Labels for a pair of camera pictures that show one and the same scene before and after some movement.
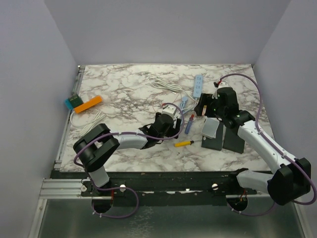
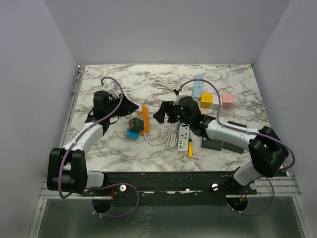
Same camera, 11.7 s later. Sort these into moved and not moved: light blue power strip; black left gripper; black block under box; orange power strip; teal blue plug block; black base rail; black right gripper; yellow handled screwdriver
Moved: teal blue plug block; black left gripper; black right gripper; yellow handled screwdriver; orange power strip
Not moved: black block under box; light blue power strip; black base rail
